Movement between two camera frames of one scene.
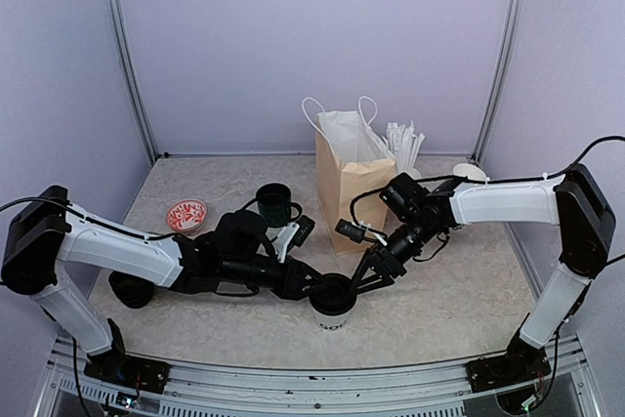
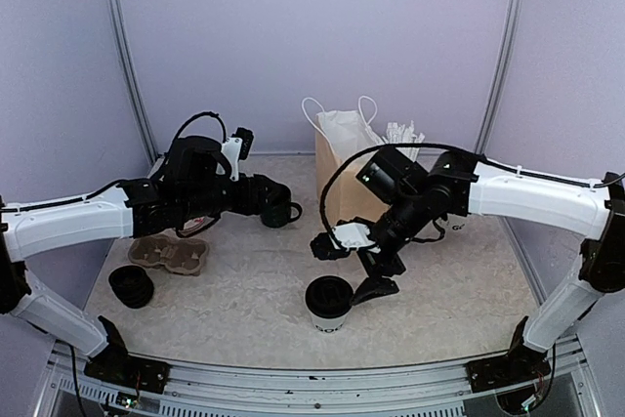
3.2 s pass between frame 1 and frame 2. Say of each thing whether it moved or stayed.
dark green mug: stayed
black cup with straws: stayed
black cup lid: stayed
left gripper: moved
